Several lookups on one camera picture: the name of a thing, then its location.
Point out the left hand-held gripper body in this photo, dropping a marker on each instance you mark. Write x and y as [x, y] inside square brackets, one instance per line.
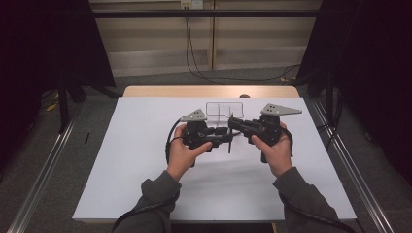
[197, 136]

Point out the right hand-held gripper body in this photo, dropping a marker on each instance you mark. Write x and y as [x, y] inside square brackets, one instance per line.
[268, 129]

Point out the clear acrylic pen holder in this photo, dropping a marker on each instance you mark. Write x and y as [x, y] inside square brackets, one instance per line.
[213, 108]

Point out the person's left hand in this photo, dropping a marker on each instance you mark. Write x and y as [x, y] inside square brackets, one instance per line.
[181, 158]

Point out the person's right hand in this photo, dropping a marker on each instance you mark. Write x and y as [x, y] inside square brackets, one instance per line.
[280, 157]

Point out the dark round knob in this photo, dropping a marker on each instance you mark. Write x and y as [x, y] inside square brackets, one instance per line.
[244, 96]

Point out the wooden table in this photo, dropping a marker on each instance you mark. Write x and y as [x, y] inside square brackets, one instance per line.
[194, 91]

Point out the white table cover sheet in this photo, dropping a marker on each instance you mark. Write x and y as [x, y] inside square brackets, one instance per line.
[226, 197]

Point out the black metal stand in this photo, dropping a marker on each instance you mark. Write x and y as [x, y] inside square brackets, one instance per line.
[329, 97]
[63, 103]

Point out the small black stick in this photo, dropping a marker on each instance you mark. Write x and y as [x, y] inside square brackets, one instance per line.
[87, 138]

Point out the black horizontal metal bar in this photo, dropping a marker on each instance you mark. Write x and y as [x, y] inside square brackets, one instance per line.
[207, 13]

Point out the black curtain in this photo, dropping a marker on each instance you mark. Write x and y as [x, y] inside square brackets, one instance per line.
[372, 64]
[42, 48]

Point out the aluminium floor rail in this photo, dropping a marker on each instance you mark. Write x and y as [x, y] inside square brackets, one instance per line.
[42, 181]
[356, 181]

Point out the white wall outlet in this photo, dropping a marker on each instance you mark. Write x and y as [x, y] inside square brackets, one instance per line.
[191, 4]

